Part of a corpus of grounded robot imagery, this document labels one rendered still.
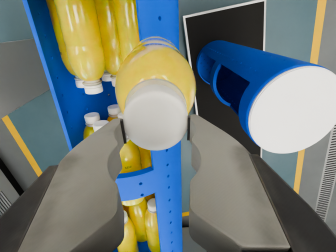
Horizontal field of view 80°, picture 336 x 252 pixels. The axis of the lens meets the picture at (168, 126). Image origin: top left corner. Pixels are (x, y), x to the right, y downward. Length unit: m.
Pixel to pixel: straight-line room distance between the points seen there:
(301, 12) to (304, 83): 1.22
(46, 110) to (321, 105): 1.77
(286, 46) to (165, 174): 1.53
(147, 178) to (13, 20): 1.56
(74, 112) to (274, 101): 0.55
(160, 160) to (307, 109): 0.46
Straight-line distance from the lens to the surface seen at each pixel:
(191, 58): 1.44
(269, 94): 0.63
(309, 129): 0.75
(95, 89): 0.47
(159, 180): 0.47
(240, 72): 0.77
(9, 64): 1.28
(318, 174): 2.66
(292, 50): 1.87
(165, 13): 0.38
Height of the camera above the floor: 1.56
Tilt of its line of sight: 63 degrees down
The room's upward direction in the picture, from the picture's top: 174 degrees clockwise
